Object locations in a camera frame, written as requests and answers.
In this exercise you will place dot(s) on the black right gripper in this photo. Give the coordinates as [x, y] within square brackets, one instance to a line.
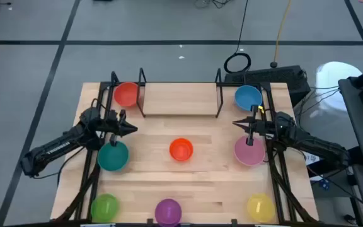
[261, 126]

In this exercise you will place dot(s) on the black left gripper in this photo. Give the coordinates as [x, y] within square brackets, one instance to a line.
[112, 124]

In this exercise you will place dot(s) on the blue opaque bowl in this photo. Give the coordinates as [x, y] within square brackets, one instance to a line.
[246, 97]

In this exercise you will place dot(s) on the pink opaque bowl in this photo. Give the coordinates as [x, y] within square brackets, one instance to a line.
[249, 154]

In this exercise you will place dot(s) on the teal opaque bowl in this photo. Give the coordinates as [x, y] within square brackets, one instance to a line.
[113, 157]

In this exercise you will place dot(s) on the red opaque bowl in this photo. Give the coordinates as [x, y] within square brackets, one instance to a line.
[126, 94]

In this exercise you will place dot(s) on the orange translucent bowl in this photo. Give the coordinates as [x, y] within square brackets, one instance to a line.
[181, 149]

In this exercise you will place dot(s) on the green translucent bowl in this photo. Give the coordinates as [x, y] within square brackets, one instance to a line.
[105, 207]

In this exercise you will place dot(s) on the yellow translucent bowl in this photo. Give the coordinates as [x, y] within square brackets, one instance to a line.
[261, 208]

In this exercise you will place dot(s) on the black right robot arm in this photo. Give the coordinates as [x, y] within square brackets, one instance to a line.
[314, 145]

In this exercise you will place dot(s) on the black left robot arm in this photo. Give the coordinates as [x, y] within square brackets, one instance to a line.
[55, 148]

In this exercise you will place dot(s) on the yellow tape tag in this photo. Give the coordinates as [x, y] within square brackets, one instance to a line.
[261, 110]

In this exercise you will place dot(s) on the black computer case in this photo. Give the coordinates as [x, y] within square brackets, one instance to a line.
[273, 77]

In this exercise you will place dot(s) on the black round floor plug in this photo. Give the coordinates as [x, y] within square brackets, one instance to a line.
[273, 64]

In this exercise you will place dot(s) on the white paper sheet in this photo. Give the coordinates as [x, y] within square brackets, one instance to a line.
[310, 158]

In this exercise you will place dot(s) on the purple translucent bowl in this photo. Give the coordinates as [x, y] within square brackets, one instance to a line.
[168, 212]

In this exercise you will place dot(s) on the black metal rig frame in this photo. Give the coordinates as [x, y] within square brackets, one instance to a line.
[105, 85]

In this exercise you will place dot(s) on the wooden shelf with black frame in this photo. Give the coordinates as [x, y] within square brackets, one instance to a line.
[181, 99]

